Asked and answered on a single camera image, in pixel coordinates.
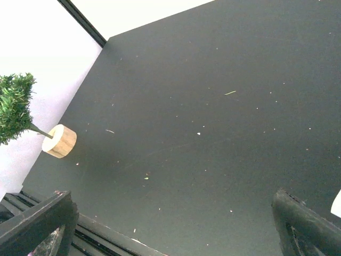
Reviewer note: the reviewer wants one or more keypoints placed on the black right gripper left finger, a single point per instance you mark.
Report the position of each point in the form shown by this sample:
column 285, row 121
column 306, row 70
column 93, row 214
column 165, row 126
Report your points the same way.
column 22, row 233

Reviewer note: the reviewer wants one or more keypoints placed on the small green christmas tree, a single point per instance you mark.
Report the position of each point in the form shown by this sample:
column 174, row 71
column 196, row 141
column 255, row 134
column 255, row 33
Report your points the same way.
column 16, row 118

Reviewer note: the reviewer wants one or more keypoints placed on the white perforated plastic basket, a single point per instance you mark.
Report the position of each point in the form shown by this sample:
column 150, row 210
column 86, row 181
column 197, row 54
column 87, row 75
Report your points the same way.
column 336, row 205

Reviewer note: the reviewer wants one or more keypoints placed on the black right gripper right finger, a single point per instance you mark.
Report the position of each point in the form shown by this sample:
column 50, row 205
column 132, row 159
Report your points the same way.
column 301, row 230

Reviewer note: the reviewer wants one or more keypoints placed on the black frame post back left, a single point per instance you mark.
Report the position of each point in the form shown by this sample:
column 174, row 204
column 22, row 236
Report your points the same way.
column 71, row 8

